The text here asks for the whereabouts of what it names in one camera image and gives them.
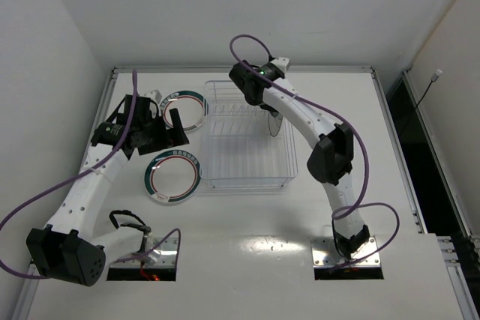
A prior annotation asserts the green red rimmed plate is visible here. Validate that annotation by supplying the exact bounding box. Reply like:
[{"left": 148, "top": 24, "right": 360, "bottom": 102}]
[
  {"left": 143, "top": 150, "right": 201, "bottom": 205},
  {"left": 159, "top": 90, "right": 208, "bottom": 133}
]

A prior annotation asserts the white plate with characters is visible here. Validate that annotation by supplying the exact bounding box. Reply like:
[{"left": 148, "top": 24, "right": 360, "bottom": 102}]
[{"left": 268, "top": 112, "right": 284, "bottom": 137}]

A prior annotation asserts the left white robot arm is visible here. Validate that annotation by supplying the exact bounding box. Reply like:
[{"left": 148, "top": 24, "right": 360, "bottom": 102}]
[{"left": 26, "top": 95, "right": 189, "bottom": 286}]

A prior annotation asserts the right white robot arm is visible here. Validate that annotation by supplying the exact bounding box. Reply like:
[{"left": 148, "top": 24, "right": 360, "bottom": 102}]
[{"left": 229, "top": 58, "right": 370, "bottom": 259}]

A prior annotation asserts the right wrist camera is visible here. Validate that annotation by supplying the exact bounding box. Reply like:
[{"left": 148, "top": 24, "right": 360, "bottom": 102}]
[{"left": 271, "top": 57, "right": 291, "bottom": 73}]

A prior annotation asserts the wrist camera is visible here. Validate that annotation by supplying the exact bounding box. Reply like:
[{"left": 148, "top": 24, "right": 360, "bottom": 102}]
[
  {"left": 271, "top": 57, "right": 291, "bottom": 73},
  {"left": 144, "top": 89, "right": 162, "bottom": 105}
]

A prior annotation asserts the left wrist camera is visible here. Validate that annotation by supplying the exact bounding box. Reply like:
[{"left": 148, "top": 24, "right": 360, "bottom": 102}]
[{"left": 144, "top": 89, "right": 162, "bottom": 105}]

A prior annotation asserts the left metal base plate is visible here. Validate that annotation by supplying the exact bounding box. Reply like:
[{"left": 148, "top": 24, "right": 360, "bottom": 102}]
[{"left": 110, "top": 235, "right": 179, "bottom": 270}]

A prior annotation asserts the metal base plate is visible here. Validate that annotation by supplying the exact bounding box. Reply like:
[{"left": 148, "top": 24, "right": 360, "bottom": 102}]
[
  {"left": 310, "top": 237, "right": 381, "bottom": 269},
  {"left": 110, "top": 235, "right": 179, "bottom": 270}
]

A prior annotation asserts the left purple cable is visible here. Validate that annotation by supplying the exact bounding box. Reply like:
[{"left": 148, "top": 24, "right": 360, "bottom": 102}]
[{"left": 0, "top": 68, "right": 182, "bottom": 280}]

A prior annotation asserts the purple cable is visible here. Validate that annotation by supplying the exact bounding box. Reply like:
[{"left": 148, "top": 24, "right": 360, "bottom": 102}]
[
  {"left": 0, "top": 68, "right": 182, "bottom": 280},
  {"left": 229, "top": 34, "right": 400, "bottom": 269}
]

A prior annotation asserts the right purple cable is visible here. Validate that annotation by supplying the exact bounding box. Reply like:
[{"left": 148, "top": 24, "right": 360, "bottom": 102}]
[{"left": 229, "top": 34, "right": 400, "bottom": 269}]

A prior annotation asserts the black wall cable with plug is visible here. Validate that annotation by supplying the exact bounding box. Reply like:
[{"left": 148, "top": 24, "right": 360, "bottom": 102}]
[{"left": 414, "top": 69, "right": 443, "bottom": 109}]

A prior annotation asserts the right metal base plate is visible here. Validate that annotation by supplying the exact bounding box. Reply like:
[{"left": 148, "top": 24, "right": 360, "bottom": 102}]
[{"left": 310, "top": 237, "right": 381, "bottom": 269}]

